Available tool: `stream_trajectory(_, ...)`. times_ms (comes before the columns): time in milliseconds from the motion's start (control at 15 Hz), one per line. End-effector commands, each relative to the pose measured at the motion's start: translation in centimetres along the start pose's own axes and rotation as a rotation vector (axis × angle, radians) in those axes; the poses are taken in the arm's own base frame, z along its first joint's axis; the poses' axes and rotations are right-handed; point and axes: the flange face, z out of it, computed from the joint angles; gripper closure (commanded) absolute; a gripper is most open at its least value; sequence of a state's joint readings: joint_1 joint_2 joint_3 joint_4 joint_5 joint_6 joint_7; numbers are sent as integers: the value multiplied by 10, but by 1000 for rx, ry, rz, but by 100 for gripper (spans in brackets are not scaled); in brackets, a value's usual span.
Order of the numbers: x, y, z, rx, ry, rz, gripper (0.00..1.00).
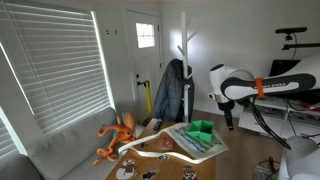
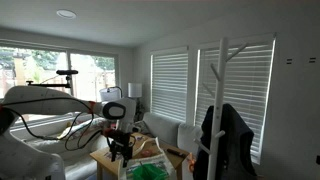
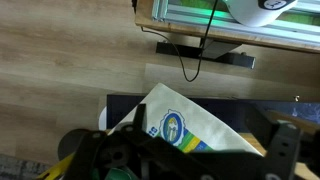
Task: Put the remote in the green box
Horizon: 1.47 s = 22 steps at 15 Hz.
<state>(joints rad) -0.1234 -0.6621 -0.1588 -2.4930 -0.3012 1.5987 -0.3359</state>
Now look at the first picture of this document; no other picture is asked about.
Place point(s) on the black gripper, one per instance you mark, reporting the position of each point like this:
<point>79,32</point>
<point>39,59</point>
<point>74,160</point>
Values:
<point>226,106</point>

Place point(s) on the black remote control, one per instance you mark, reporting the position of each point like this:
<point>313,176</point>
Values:
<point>157,125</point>

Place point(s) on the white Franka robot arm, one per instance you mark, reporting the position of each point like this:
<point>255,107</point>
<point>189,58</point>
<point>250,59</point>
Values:
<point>283,86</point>

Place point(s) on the green box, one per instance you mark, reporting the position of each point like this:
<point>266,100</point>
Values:
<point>200,130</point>

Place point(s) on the white shelf unit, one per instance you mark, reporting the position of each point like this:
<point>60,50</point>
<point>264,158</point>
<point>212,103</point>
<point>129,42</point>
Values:
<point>266,125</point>

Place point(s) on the white printed tote bag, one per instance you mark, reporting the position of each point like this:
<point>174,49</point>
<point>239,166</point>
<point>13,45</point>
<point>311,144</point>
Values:
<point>186,141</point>

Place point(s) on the green transparent item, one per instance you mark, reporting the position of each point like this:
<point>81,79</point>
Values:
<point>263,173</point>

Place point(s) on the dark jacket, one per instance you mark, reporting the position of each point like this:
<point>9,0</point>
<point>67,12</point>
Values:
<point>171,93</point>

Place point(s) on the red green figure sticker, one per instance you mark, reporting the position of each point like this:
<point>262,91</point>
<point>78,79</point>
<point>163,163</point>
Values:
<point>189,173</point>

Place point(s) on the red card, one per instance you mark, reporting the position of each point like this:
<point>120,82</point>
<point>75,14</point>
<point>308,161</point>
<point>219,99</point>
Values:
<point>166,144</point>

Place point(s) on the wooden table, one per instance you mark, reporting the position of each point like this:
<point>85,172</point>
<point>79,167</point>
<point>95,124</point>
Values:
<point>173,168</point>

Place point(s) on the small sticker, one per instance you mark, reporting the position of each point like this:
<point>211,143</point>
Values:
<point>163,157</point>
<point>144,145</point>

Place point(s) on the black monitor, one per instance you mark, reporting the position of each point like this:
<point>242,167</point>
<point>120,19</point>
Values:
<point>283,66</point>

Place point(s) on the white coat rack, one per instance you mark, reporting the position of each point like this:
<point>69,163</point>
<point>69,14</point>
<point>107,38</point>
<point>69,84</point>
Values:
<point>184,40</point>

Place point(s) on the dark figure sticker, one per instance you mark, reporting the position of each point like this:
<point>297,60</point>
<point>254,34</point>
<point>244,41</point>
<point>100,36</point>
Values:
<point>150,173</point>

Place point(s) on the white door with window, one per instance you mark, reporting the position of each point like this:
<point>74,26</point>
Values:
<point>146,66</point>

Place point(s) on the orange octopus plush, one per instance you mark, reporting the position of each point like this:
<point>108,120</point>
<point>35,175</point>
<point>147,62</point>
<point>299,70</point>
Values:
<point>121,131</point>

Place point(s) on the snowman sticker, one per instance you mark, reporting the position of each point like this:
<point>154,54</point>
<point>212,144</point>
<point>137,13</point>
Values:
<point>126,169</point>

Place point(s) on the light grey sofa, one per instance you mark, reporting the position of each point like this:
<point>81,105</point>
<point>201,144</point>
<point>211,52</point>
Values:
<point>66,150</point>

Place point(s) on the wide white window blind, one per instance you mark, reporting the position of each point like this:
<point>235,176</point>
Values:
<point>56,66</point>

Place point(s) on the narrow white window blind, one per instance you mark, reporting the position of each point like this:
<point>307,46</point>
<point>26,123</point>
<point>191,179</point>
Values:
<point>5,140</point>

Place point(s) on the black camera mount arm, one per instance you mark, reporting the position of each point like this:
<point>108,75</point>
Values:
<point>300,45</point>

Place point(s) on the black stereo camera bar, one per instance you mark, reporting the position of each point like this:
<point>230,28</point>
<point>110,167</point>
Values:
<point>291,30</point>

